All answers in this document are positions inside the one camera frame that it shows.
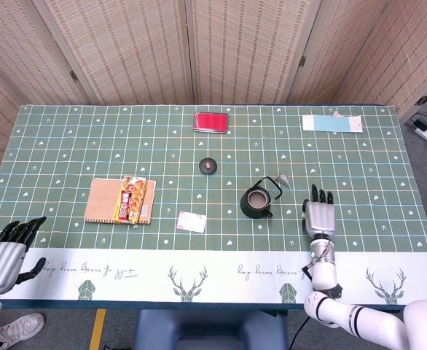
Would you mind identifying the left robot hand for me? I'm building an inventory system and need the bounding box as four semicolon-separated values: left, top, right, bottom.
0;216;48;295

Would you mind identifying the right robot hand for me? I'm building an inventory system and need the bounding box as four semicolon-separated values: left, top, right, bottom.
301;184;337;240

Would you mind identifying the white tea bag green tag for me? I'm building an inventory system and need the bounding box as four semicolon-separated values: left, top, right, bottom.
275;172;307;222

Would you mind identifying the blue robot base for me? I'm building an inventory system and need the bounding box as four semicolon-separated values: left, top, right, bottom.
132;308;289;350

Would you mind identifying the black cast iron teapot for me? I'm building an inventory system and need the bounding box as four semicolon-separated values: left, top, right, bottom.
239;176;283;219

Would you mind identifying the black teapot lid brown knob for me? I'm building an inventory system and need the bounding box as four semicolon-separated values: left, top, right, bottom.
198;157;218;175

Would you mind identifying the white sneaker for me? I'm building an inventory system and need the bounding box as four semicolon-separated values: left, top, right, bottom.
0;312;46;349

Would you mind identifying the white and blue envelope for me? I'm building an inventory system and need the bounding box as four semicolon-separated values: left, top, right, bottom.
302;114;364;134

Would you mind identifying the brown spiral notebook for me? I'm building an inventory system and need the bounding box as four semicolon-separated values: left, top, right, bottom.
84;177;157;225

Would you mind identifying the pink patterned card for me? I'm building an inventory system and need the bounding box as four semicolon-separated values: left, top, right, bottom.
176;211;208;234

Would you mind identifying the green checkered tablecloth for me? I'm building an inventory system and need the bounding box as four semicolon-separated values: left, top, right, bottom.
0;104;427;306

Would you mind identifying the yellow curry box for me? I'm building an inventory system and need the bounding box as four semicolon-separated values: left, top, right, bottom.
111;175;148;225

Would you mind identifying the red flat case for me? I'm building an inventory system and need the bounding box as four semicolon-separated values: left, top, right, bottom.
192;112;230;135

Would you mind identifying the woven folding screen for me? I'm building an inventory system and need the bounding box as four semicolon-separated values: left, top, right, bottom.
0;0;427;194

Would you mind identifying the black floor cable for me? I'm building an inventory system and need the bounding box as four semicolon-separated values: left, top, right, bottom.
288;316;311;350

